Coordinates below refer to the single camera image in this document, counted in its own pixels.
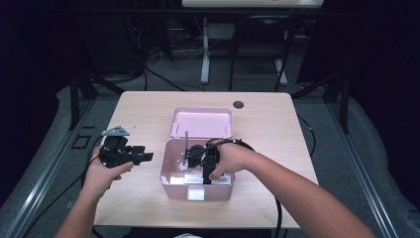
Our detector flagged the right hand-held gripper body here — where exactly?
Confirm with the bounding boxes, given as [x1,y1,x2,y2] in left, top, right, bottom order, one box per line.
[182,130,221,168]

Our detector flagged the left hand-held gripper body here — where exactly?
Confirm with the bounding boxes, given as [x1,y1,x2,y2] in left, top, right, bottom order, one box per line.
[99,125,135,169]

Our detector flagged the pink storage box white handle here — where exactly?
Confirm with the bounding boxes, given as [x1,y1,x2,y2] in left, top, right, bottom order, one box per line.
[158,106,237,202]

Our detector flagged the person's left hand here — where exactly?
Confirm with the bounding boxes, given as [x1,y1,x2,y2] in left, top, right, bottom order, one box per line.
[80,145,135,199]

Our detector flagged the person's right hand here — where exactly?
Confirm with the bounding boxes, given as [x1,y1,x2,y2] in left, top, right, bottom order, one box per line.
[208,138,262,181]

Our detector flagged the black square floor plate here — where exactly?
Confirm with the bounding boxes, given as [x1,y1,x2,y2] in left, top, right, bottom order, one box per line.
[70,133,93,150]

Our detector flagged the person's dark clothing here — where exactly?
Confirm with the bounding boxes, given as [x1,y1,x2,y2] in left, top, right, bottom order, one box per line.
[127,227,273,238]

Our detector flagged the black metal stand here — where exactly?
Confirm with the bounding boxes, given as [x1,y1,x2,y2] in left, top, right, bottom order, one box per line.
[66,49,126,132]
[291,65,352,135]

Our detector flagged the white desk leg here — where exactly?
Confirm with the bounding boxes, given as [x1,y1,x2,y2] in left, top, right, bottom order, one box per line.
[274,59,288,86]
[200,17,212,85]

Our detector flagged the black chair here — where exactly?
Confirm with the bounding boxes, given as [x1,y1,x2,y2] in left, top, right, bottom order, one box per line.
[228,14,295,92]

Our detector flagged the left hand-held gripper cable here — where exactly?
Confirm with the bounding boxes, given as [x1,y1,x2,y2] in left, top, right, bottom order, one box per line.
[80,134,113,238]

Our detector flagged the hand-held gripper cable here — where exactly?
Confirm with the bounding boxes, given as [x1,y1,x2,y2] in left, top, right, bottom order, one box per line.
[189,137,284,238]
[80,134,113,238]

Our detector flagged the aluminium floor rail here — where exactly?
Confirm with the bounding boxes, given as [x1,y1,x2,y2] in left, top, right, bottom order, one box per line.
[329,102,401,238]
[2,98,97,238]

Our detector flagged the right hand-held gripper cable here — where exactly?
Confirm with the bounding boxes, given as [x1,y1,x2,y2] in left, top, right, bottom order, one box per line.
[189,137,284,238]

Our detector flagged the tangle of floor cables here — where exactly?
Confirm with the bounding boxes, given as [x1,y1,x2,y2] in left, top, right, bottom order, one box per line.
[127,16,206,92]

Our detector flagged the black cable beside table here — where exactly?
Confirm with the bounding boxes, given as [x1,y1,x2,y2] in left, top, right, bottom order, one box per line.
[296,114,317,159]

